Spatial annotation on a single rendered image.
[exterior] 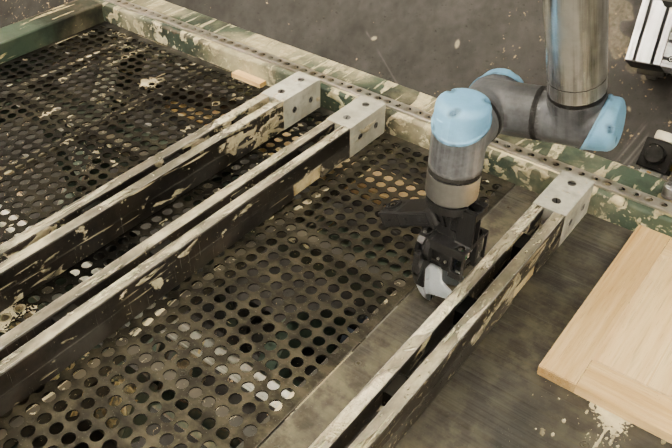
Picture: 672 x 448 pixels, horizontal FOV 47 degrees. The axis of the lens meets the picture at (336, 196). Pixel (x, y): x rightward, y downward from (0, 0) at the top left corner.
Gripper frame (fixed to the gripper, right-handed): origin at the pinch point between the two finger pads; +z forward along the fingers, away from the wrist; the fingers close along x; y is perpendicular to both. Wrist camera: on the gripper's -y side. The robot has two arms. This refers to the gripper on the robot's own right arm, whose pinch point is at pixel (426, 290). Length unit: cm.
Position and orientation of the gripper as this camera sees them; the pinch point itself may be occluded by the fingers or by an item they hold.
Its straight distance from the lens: 123.2
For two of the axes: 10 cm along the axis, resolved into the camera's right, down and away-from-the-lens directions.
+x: 6.1, -4.7, 6.4
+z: -0.2, 8.0, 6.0
